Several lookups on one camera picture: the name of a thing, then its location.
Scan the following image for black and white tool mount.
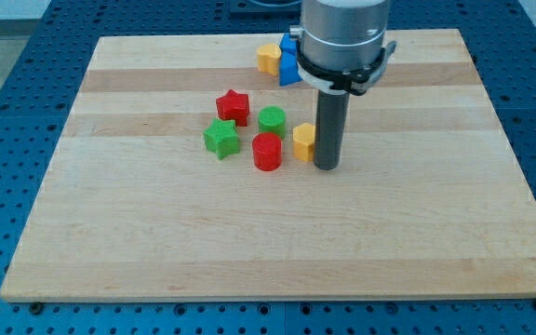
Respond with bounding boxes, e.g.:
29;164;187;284
296;41;397;96

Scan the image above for dark grey cylindrical pointer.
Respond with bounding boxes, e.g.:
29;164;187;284
314;91;349;170

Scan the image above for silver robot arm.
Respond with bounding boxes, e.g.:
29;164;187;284
289;0;396;170

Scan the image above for yellow heart block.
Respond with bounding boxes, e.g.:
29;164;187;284
256;44;282;76

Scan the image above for yellow hexagon block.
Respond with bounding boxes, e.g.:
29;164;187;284
292;123;315;162

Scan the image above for blue block lower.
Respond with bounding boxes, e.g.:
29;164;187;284
279;52;302;87

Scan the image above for blue block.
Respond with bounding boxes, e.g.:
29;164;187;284
279;33;297;56
279;52;302;87

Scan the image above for green cylinder block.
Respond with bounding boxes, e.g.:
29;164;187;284
258;105;286;140

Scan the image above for blue block upper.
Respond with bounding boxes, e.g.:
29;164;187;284
279;33;297;56

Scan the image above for red cylinder block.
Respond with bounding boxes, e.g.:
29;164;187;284
252;132;282;171

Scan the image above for red star block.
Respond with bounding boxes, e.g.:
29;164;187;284
216;89;250;127

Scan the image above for green star block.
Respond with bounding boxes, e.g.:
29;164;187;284
203;118;240;160

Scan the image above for wooden board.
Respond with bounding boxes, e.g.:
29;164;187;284
0;29;536;302

